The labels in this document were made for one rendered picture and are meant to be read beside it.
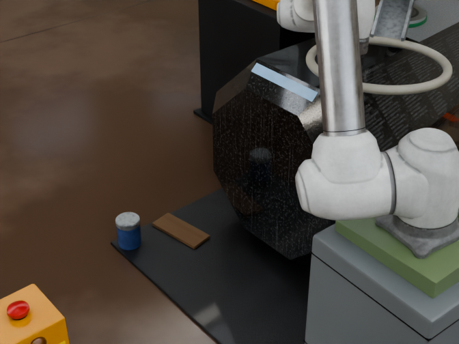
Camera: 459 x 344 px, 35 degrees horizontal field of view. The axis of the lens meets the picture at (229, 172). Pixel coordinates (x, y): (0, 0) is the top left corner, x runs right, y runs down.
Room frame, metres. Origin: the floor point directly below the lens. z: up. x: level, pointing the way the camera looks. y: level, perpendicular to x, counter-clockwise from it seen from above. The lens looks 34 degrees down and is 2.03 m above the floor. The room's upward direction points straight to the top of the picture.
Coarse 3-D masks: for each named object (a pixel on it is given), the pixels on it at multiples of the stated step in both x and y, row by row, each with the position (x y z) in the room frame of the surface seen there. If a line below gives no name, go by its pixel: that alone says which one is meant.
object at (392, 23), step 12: (384, 0) 2.70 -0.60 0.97; (396, 0) 2.73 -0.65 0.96; (408, 0) 2.72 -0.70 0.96; (384, 12) 2.67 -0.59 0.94; (396, 12) 2.66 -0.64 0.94; (408, 12) 2.59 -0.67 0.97; (384, 24) 2.60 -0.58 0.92; (396, 24) 2.59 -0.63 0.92; (408, 24) 2.58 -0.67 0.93; (372, 36) 2.49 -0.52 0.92; (384, 36) 2.53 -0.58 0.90; (396, 36) 2.53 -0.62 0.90
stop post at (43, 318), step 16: (32, 288) 1.00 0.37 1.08; (0, 304) 0.96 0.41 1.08; (32, 304) 0.96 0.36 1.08; (48, 304) 0.96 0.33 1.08; (0, 320) 0.92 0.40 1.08; (16, 320) 0.92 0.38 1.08; (32, 320) 0.92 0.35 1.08; (48, 320) 0.92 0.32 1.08; (64, 320) 0.93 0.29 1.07; (0, 336) 0.88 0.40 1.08; (16, 336) 0.88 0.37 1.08; (32, 336) 0.89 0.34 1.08; (48, 336) 0.91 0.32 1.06; (64, 336) 0.92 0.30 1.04
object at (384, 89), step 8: (376, 40) 2.48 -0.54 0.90; (384, 40) 2.48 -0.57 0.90; (392, 40) 2.47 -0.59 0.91; (400, 40) 2.46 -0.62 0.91; (312, 48) 2.36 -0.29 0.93; (408, 48) 2.43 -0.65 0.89; (416, 48) 2.41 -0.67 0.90; (424, 48) 2.39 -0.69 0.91; (312, 56) 2.29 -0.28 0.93; (432, 56) 2.34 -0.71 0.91; (440, 56) 2.31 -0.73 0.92; (312, 64) 2.21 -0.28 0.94; (440, 64) 2.28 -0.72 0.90; (448, 64) 2.23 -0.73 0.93; (448, 72) 2.16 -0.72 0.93; (432, 80) 2.09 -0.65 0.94; (440, 80) 2.10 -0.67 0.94; (448, 80) 2.14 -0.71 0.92; (368, 88) 2.04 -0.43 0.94; (376, 88) 2.03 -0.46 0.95; (384, 88) 2.03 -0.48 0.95; (392, 88) 2.03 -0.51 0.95; (400, 88) 2.03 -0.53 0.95; (408, 88) 2.04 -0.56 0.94; (416, 88) 2.04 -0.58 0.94; (424, 88) 2.05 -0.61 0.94; (432, 88) 2.07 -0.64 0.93
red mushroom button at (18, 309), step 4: (20, 300) 0.96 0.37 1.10; (12, 304) 0.94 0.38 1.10; (16, 304) 0.94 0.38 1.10; (20, 304) 0.94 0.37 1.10; (24, 304) 0.94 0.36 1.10; (28, 304) 0.95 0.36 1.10; (8, 308) 0.94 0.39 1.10; (12, 308) 0.93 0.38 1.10; (16, 308) 0.93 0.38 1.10; (20, 308) 0.93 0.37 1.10; (24, 308) 0.94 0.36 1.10; (28, 308) 0.94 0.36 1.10; (8, 312) 0.93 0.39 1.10; (12, 312) 0.93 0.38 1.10; (16, 312) 0.93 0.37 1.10; (20, 312) 0.93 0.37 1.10; (24, 312) 0.93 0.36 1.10; (28, 312) 0.93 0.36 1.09; (12, 316) 0.92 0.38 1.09; (16, 316) 0.92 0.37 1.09; (20, 316) 0.92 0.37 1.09; (24, 316) 0.92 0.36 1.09
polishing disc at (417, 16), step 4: (376, 8) 2.92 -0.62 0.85; (416, 8) 2.91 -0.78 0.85; (420, 8) 2.91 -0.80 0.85; (376, 12) 2.87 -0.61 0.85; (412, 12) 2.87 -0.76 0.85; (416, 12) 2.87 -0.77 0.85; (420, 12) 2.87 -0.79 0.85; (424, 12) 2.87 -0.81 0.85; (412, 16) 2.83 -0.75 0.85; (416, 16) 2.83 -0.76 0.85; (420, 16) 2.83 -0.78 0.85; (424, 16) 2.83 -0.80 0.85; (412, 20) 2.79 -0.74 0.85; (416, 20) 2.79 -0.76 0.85; (420, 20) 2.80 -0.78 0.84
